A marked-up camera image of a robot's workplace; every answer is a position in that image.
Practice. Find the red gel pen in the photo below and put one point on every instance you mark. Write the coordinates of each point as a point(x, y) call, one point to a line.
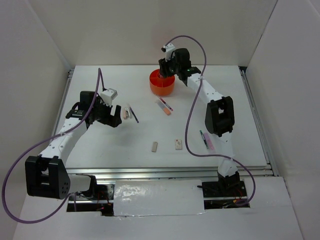
point(165, 103)

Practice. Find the purple gel pen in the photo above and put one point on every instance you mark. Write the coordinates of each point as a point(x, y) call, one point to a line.
point(133, 113)

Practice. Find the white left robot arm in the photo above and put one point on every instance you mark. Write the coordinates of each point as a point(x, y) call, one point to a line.
point(46, 175)

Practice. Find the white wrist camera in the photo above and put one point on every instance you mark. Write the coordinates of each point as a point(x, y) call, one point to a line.
point(168, 50)
point(108, 96)

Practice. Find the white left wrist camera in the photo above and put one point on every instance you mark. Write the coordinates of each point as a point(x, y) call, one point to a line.
point(108, 96)

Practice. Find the green gel pen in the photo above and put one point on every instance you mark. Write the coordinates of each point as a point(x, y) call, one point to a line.
point(204, 139)

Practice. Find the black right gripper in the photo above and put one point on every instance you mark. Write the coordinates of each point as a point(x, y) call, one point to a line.
point(164, 65)

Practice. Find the white eraser with red label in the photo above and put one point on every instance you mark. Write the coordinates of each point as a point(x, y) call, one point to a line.
point(178, 144)

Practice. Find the grey eraser block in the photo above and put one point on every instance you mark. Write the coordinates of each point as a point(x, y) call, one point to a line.
point(154, 147)

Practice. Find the aluminium table frame rail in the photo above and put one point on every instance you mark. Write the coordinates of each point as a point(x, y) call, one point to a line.
point(126, 151)

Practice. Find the white foam board cover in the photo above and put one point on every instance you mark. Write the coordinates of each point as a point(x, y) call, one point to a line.
point(158, 198)

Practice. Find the orange round desk organizer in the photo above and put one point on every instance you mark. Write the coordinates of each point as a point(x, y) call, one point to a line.
point(161, 86)

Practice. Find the purple highlighter marker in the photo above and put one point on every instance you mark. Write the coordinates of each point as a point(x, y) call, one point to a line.
point(209, 143)

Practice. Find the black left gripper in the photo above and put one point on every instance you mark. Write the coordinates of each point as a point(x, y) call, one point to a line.
point(113, 121)

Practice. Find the orange highlighter marker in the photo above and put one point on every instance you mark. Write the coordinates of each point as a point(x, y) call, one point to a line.
point(163, 107)

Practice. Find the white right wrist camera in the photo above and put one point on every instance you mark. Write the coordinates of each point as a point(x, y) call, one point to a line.
point(168, 50)

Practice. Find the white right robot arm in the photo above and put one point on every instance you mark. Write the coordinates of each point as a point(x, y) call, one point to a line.
point(219, 116)

